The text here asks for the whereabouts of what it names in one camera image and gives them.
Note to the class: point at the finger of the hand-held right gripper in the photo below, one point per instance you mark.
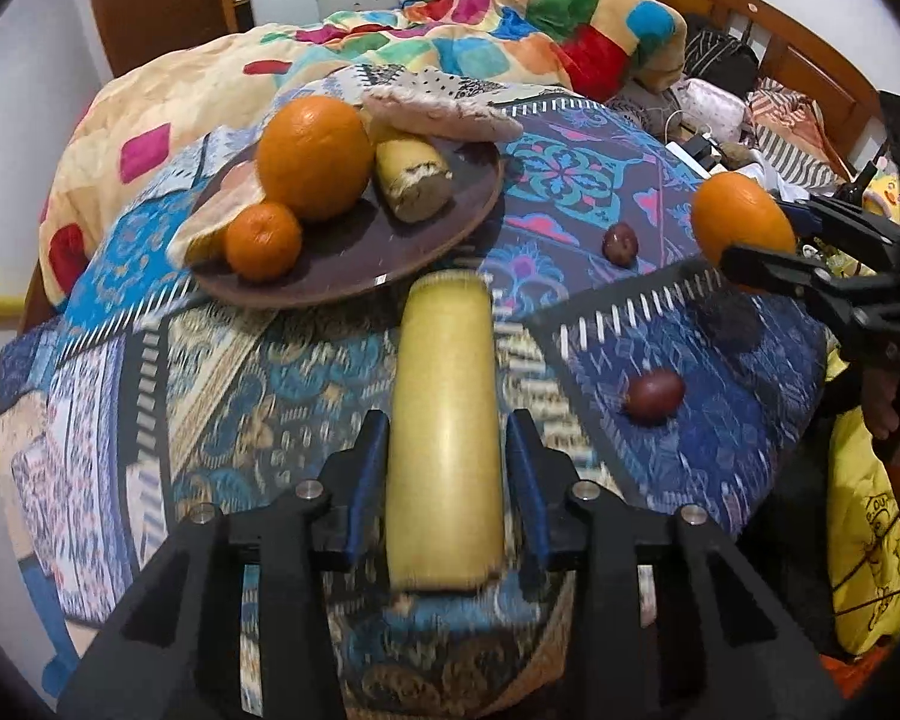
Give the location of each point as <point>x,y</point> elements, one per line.
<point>780,266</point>
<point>855,229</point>

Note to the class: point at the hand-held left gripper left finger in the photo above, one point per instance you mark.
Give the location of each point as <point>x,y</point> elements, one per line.
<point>367,480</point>

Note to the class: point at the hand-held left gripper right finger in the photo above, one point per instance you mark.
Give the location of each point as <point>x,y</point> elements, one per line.
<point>526,480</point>

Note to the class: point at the large orange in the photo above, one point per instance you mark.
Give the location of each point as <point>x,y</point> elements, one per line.
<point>735,210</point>
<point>315,157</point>

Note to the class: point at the purple round plate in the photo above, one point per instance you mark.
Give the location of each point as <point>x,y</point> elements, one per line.
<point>345,255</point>

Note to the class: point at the small mandarin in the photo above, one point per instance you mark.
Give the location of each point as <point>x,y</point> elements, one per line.
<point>262,241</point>

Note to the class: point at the person's right hand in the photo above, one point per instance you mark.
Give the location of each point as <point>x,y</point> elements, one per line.
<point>879,405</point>

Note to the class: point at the blue patterned bedspread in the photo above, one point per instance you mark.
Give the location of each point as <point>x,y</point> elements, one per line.
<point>270,390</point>

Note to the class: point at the red jujube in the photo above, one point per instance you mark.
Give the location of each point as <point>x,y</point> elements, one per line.
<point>654,396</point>
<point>619,244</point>

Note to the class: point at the pink dotted bag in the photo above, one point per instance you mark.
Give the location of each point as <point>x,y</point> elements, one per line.
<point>712,109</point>

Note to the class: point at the wooden bed headboard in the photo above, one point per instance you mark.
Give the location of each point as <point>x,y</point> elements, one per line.
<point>795,60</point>

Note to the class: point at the black bag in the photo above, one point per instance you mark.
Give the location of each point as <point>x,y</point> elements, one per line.
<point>720,52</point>

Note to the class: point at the yellow printed bag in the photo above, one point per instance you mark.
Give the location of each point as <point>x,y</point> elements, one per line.
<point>866,540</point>

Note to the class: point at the colourful patchwork blanket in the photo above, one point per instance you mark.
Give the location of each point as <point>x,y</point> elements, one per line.
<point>157,105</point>

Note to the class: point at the brown wooden door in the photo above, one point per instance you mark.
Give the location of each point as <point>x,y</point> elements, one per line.
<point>150,0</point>

